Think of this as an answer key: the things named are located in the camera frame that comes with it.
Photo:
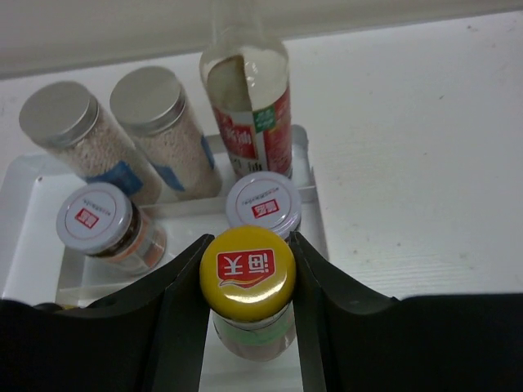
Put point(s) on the blue label spice jar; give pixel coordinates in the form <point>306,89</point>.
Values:
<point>67,120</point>

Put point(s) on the tall dark soy sauce bottle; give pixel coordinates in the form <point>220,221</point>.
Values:
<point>245,73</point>

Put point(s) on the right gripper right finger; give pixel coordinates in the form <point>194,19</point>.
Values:
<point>351,338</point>

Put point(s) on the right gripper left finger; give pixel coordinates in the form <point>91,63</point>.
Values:
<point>148,336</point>

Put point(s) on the red lid pink jar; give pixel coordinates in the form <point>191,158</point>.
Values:
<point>265,199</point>

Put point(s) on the pink label spice jar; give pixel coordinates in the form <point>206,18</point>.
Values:
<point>151,105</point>

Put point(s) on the red cap chili sauce bottle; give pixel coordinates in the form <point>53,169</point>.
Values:
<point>247,276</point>

